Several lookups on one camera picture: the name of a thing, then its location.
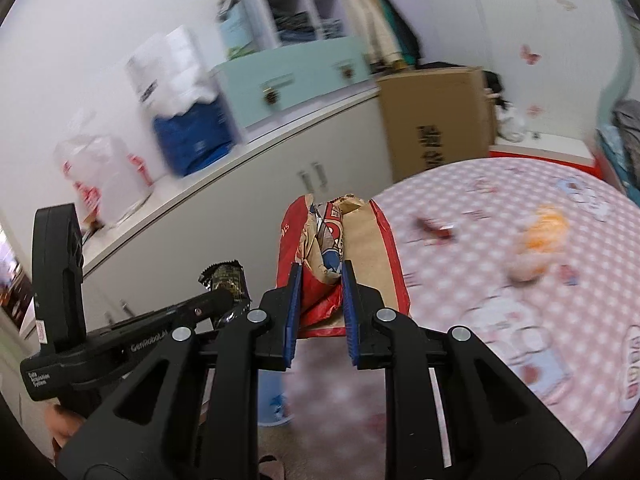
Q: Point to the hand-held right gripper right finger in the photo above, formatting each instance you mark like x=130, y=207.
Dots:
x=351, y=320

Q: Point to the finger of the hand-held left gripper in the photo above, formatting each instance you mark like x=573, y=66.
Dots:
x=207, y=305

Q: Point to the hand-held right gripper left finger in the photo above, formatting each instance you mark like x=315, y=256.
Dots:
x=291, y=320

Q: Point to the dark snack wrapper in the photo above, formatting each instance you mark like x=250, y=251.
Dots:
x=227, y=277

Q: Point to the red paper bag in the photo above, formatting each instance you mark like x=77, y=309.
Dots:
x=385, y=270

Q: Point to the blue plastic bin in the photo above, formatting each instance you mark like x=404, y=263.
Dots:
x=272, y=400

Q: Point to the red white snack packet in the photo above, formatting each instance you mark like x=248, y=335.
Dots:
x=330, y=240

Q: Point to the person's left hand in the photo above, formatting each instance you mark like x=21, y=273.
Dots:
x=62, y=425

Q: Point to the white low cabinet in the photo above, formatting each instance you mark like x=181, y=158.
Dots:
x=225, y=185

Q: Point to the white plastic bag red print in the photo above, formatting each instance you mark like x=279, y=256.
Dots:
x=110, y=170

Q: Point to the small red dark wrapper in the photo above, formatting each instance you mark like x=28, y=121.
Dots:
x=434, y=229

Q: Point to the round table pink checked tablecloth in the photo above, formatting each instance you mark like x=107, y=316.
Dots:
x=500, y=320

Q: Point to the pink slipper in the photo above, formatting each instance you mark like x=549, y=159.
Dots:
x=272, y=467

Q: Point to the blue woven bag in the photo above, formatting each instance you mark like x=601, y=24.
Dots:
x=192, y=137

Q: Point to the crumpled tan plastic wrapper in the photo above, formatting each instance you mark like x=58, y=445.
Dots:
x=540, y=240

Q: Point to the large cardboard box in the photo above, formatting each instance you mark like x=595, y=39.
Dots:
x=435, y=125

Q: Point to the pine cone drawer pull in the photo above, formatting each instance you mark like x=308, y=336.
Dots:
x=271, y=95
x=346, y=71

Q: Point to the white paper shopping bag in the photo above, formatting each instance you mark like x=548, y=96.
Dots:
x=170, y=70

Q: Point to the teal two-drawer chest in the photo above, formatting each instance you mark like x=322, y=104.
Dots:
x=290, y=80

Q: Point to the small white plastic bag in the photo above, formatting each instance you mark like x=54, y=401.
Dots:
x=510, y=124

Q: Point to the red box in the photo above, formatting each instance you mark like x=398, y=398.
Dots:
x=550, y=161

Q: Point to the white flat board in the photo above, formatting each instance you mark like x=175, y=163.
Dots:
x=545, y=144

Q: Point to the black bag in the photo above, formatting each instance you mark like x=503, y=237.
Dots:
x=492, y=84

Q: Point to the pale blue storage box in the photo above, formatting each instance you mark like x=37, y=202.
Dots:
x=234, y=27

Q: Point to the pale pink butterfly sticker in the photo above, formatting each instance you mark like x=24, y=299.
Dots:
x=535, y=110

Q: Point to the dark hanging jacket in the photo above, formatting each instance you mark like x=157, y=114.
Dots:
x=400, y=25

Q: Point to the blue candy print bed sheet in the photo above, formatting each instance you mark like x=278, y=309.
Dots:
x=620, y=160

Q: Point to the white wardrobe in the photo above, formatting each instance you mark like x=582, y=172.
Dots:
x=480, y=20

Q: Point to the pale blue bunk bed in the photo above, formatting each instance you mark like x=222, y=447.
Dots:
x=622, y=75

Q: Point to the pink butterfly wall sticker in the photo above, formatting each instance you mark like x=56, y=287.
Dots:
x=530, y=54

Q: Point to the beige butterfly wall sticker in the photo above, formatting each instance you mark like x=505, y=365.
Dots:
x=565, y=0

